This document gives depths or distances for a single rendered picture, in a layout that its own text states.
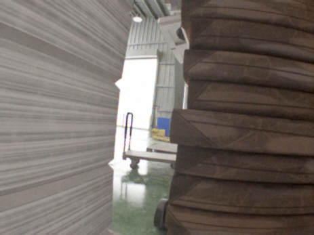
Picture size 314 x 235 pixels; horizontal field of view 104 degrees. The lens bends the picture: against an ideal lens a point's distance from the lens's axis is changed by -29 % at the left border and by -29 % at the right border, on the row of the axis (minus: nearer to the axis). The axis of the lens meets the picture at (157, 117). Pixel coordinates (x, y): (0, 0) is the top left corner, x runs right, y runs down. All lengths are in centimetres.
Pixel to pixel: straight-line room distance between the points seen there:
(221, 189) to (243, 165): 4
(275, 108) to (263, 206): 13
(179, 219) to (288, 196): 15
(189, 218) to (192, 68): 19
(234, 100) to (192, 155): 9
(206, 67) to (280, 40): 11
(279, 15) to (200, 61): 14
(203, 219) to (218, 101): 15
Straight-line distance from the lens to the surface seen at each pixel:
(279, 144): 21
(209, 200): 23
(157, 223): 110
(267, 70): 24
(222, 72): 22
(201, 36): 24
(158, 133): 641
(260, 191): 24
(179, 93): 524
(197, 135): 19
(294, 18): 30
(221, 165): 22
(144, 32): 1032
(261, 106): 23
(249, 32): 25
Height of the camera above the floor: 69
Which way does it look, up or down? 1 degrees up
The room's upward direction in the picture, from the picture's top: 6 degrees clockwise
